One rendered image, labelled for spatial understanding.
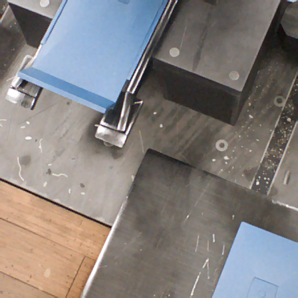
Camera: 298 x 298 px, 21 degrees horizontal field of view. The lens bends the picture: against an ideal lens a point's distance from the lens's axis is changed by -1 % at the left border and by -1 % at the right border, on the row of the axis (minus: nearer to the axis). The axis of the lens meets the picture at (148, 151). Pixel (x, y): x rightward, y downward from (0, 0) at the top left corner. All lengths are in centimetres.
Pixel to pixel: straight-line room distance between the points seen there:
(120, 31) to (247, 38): 10
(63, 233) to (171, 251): 9
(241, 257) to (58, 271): 15
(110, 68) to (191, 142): 11
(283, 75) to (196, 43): 12
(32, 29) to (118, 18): 9
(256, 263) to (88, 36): 22
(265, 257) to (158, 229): 9
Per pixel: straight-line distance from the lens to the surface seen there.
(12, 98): 62
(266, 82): 70
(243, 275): 63
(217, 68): 61
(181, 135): 68
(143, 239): 64
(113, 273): 64
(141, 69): 61
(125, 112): 59
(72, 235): 67
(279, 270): 64
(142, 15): 62
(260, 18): 63
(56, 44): 62
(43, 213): 67
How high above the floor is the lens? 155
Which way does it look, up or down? 73 degrees down
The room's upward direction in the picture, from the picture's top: 8 degrees counter-clockwise
